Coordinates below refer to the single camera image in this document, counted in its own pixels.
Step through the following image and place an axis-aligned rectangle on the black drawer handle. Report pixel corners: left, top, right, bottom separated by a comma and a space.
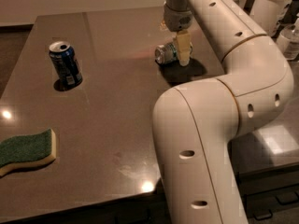
253, 210, 273, 221
276, 191, 299, 205

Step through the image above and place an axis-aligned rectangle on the white plastic container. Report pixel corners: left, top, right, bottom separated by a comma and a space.
249, 0, 292, 36

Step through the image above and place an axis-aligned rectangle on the clear water bottle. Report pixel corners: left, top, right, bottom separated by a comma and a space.
277, 18, 299, 61

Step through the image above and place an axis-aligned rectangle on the green white 7up can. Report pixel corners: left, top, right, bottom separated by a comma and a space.
154, 42, 193, 65

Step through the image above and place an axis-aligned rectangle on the blue soda can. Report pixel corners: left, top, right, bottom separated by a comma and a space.
49, 41, 83, 89

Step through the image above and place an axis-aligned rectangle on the green yellow sponge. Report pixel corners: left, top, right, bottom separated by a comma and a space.
0, 129, 57, 177

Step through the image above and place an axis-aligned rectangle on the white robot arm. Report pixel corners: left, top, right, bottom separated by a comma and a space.
153, 0, 293, 224

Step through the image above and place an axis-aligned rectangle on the black drawer handle right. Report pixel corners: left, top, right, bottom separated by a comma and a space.
276, 191, 299, 205

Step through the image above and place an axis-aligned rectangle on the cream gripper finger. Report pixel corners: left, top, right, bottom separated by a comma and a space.
173, 29, 192, 66

